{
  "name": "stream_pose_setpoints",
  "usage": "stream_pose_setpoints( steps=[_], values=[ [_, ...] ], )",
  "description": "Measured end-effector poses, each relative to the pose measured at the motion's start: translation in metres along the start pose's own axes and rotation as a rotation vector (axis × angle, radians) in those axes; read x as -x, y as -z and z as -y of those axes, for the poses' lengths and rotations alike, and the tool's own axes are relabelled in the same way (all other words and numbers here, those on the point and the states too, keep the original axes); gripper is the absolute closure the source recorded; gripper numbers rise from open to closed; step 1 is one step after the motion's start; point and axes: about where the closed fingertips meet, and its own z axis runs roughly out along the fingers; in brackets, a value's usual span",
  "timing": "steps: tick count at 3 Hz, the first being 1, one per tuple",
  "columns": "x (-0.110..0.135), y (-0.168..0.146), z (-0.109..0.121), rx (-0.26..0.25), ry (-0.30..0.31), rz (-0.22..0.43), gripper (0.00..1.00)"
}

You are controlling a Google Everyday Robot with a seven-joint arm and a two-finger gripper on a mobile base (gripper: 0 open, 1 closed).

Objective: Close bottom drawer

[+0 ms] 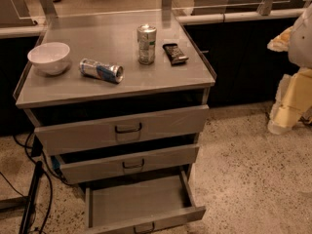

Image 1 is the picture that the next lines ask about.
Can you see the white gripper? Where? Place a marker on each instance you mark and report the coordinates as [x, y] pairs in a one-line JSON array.
[[301, 44]]

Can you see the grey bottom drawer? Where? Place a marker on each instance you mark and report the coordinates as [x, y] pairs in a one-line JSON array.
[[141, 203]]

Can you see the grey drawer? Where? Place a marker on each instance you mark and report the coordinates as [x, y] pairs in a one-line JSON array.
[[130, 163], [94, 134], [141, 203]]

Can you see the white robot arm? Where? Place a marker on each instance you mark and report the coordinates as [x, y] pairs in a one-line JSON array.
[[300, 47]]

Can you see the grey top drawer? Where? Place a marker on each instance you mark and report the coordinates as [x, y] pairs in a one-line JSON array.
[[94, 134]]

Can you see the grey metal drawer cabinet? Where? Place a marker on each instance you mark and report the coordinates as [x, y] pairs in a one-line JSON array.
[[112, 38]]

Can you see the grey middle drawer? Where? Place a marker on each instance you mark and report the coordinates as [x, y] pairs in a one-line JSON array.
[[130, 163]]

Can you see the dark chocolate bar wrapper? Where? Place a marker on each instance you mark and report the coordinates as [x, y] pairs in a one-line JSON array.
[[175, 54]]

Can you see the silver green upright can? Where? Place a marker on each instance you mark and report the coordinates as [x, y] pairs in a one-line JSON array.
[[146, 39]]

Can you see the blue silver can lying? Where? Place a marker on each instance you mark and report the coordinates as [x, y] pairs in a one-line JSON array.
[[107, 72]]

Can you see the white ceramic bowl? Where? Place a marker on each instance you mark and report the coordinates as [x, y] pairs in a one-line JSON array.
[[50, 58]]

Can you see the black metal floor bar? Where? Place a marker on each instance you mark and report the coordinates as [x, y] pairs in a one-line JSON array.
[[30, 200]]

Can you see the white counter rail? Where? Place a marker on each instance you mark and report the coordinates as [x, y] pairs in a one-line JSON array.
[[241, 16]]

